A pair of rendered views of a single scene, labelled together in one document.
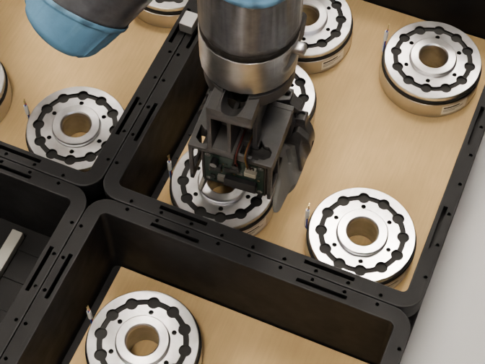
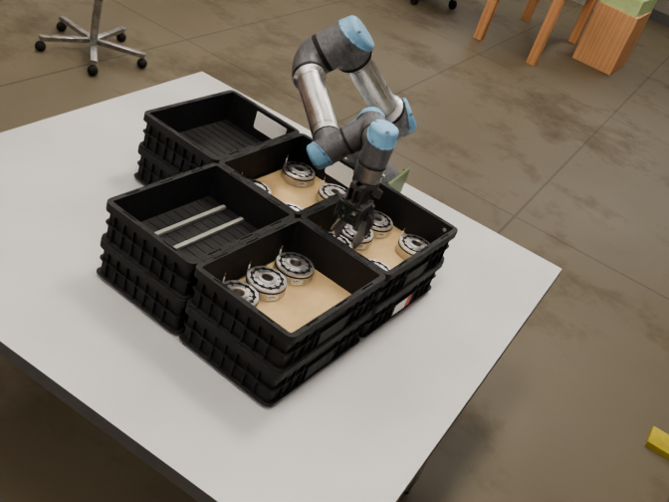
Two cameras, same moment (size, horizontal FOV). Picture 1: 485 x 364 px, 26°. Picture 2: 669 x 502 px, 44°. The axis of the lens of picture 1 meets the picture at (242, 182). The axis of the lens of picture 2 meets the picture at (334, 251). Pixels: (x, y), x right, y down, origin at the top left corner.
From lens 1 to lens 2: 142 cm
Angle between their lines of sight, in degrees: 27
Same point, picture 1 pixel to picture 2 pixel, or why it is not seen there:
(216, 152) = (346, 202)
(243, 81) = (364, 176)
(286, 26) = (382, 161)
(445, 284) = (395, 325)
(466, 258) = (405, 322)
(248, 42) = (371, 161)
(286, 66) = (377, 178)
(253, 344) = (328, 285)
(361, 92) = (387, 247)
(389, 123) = (394, 257)
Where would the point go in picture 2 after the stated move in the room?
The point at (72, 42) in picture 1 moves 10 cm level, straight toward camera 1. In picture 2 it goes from (317, 158) to (318, 177)
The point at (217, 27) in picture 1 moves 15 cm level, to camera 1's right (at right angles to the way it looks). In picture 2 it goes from (364, 154) to (422, 175)
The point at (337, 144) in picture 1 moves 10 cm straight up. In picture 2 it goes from (374, 255) to (385, 226)
